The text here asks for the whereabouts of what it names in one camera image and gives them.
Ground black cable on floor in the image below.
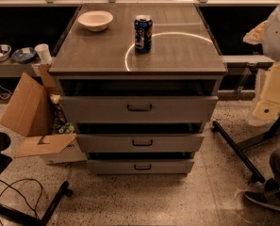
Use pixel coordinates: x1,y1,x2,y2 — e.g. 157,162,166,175
0,177,44,226

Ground black stand base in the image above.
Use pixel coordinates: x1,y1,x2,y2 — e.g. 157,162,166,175
0,181,73,226
212,116,280,183

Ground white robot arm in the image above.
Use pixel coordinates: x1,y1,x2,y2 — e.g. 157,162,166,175
243,4,280,126

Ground grey bottom drawer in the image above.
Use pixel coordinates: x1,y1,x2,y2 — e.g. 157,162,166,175
87,159,194,174

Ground white bowl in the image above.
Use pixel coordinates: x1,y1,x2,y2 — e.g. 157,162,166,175
78,10,113,32

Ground open cardboard box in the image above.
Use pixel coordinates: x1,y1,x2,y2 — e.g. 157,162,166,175
0,65,87,164

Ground grey drawer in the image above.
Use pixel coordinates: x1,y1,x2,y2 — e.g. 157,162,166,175
59,96,218,123
87,159,194,174
77,134,204,153

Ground grey drawer cabinet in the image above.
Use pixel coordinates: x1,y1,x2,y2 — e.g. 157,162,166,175
48,2,228,176

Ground grey top drawer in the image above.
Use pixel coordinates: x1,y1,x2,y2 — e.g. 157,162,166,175
59,96,218,123

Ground white paper cup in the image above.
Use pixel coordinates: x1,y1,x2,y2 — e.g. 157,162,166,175
35,43,52,64

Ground blue soda can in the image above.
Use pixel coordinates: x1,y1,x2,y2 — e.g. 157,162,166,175
134,15,153,54

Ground black stand base right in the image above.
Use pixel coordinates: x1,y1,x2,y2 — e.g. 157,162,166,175
212,116,280,183

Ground snack bags in box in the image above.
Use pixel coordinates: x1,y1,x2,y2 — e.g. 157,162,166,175
50,94,74,134

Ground blue patterned bowl right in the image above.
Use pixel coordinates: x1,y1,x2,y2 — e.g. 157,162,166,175
11,47,37,64

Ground black stand base left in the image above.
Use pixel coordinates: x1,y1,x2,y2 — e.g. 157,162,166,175
0,181,73,226

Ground dark shoe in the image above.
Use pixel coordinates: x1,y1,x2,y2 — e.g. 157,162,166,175
244,191,280,212

